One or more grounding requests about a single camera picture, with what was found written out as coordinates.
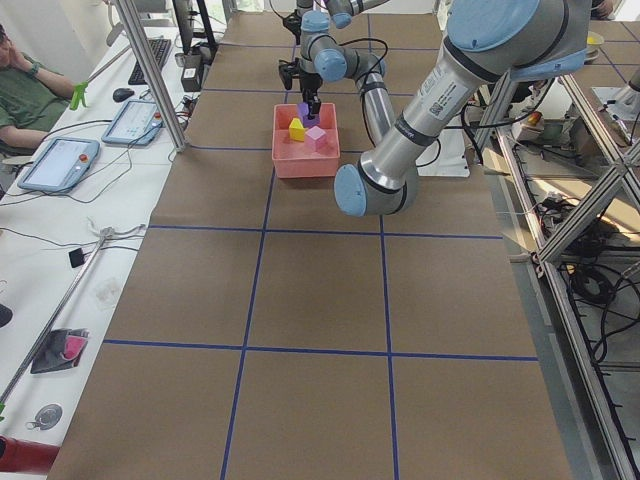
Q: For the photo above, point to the purple foam block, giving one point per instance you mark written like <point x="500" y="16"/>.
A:
<point x="306" y="114"/>

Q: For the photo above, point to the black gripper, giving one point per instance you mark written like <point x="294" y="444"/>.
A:
<point x="309" y="86"/>

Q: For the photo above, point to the far teach pendant tablet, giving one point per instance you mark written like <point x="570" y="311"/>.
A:
<point x="136" y="124"/>

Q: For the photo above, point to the teach pendant tablet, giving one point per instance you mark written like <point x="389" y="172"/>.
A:
<point x="61" y="165"/>
<point x="136" y="124"/>

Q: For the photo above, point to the near teach pendant tablet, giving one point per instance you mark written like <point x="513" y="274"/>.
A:
<point x="61" y="165"/>

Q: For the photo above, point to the aluminium frame post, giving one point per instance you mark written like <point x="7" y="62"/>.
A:
<point x="129" y="17"/>

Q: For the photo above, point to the white camera stand pillar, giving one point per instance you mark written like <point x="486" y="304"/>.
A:
<point x="446" y="157"/>

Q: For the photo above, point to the black power adapter box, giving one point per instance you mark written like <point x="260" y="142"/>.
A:
<point x="192" y="73"/>

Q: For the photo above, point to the person in green shirt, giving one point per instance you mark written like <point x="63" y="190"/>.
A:
<point x="33" y="98"/>

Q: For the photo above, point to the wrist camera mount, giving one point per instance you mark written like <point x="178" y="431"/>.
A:
<point x="288" y="72"/>

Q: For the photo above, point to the pink plastic bin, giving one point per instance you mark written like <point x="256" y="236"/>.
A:
<point x="292" y="159"/>

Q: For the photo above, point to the round metal lid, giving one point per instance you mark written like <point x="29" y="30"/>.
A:
<point x="46" y="418"/>

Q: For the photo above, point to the aluminium rod on table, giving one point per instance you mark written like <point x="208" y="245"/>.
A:
<point x="105" y="234"/>

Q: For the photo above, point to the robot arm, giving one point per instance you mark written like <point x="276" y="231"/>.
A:
<point x="340" y="12"/>
<point x="483" y="40"/>

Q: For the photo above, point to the yellow foam block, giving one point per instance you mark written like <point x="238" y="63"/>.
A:
<point x="296" y="130"/>

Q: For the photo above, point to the pink foam block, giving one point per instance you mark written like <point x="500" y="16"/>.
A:
<point x="315" y="138"/>

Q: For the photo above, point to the grey pink pouch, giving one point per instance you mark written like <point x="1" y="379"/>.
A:
<point x="61" y="350"/>

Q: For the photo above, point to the black computer mouse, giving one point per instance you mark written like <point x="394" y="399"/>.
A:
<point x="121" y="94"/>

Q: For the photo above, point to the green clamp tool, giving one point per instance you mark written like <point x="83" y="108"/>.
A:
<point x="78" y="97"/>

